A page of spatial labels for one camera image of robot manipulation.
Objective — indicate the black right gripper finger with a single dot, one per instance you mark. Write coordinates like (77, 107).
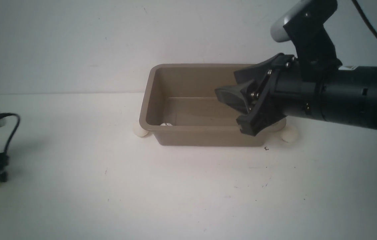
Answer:
(257, 72)
(241, 97)

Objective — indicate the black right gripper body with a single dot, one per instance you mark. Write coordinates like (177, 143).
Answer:
(293, 89)

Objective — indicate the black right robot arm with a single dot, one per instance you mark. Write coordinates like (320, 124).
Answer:
(349, 97)

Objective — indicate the beige plastic bin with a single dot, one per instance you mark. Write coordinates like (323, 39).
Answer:
(183, 95)

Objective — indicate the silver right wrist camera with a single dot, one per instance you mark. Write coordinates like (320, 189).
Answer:
(277, 31)

